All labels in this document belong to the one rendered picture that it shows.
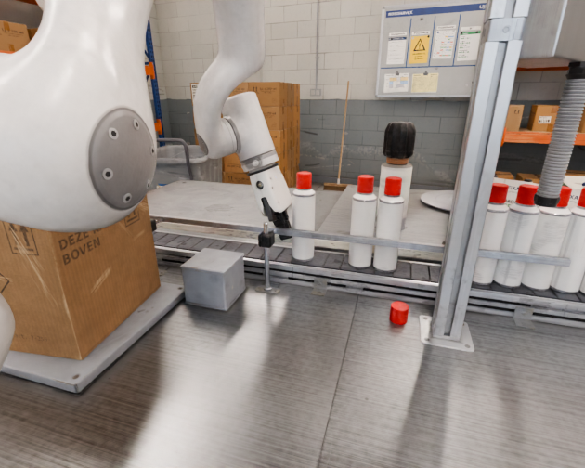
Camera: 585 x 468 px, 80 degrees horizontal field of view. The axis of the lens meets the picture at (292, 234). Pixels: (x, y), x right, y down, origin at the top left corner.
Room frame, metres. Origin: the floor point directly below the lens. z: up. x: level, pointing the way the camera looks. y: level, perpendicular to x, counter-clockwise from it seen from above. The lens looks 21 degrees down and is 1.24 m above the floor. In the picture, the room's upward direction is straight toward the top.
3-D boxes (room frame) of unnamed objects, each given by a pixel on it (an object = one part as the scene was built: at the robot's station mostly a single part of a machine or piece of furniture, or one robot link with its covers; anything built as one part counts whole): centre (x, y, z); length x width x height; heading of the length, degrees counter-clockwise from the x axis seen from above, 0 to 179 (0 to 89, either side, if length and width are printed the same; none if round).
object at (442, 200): (1.22, -0.62, 0.89); 0.31 x 0.31 x 0.01
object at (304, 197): (0.77, -0.03, 0.98); 0.05 x 0.05 x 0.20
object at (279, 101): (4.59, 0.54, 0.70); 1.20 x 0.82 x 1.39; 73
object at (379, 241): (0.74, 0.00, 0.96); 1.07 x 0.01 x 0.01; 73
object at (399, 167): (0.98, -0.29, 1.03); 0.09 x 0.09 x 0.30
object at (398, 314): (0.58, -0.21, 0.85); 0.03 x 0.03 x 0.03
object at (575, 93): (0.55, -0.41, 1.18); 0.04 x 0.04 x 0.21
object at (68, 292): (0.59, 0.46, 0.99); 0.30 x 0.24 x 0.27; 80
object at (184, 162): (3.09, 0.97, 0.48); 0.89 x 0.63 x 0.96; 176
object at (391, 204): (0.71, -0.21, 0.98); 0.05 x 0.05 x 0.20
